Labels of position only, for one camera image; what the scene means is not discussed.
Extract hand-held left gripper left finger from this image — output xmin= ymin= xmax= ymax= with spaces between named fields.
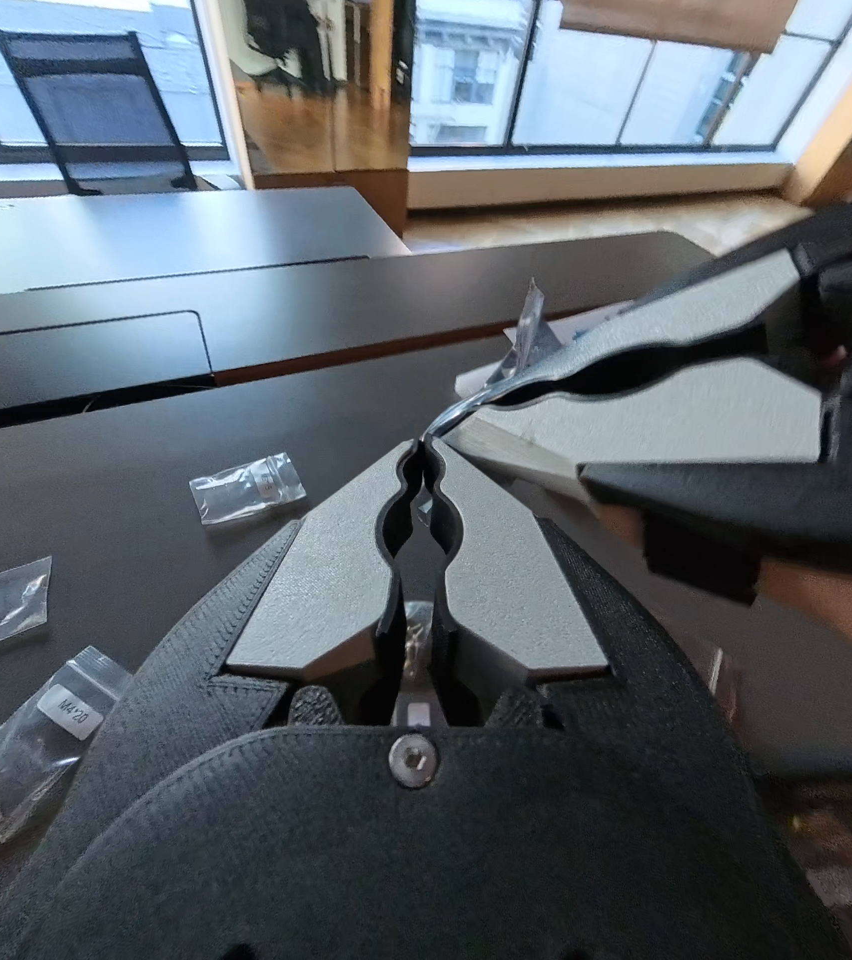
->
xmin=225 ymin=440 xmax=418 ymax=690

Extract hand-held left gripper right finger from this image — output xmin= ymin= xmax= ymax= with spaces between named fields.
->
xmin=428 ymin=443 xmax=613 ymax=700

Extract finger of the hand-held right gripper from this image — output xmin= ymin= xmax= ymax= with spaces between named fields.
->
xmin=462 ymin=246 xmax=811 ymax=408
xmin=425 ymin=359 xmax=833 ymax=498

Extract dark parts bag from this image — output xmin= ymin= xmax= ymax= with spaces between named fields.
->
xmin=396 ymin=278 xmax=551 ymax=723

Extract dark grey desk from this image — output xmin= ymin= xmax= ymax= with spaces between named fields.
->
xmin=0 ymin=228 xmax=716 ymax=438
xmin=0 ymin=338 xmax=852 ymax=960

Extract light grey desk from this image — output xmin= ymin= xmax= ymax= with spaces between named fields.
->
xmin=0 ymin=185 xmax=410 ymax=303

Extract scattered small clear zip bags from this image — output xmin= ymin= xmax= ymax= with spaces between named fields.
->
xmin=0 ymin=450 xmax=308 ymax=843

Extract white foam tray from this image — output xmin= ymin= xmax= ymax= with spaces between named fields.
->
xmin=453 ymin=300 xmax=652 ymax=496

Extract black office chair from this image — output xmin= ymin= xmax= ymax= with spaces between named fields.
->
xmin=0 ymin=24 xmax=203 ymax=198

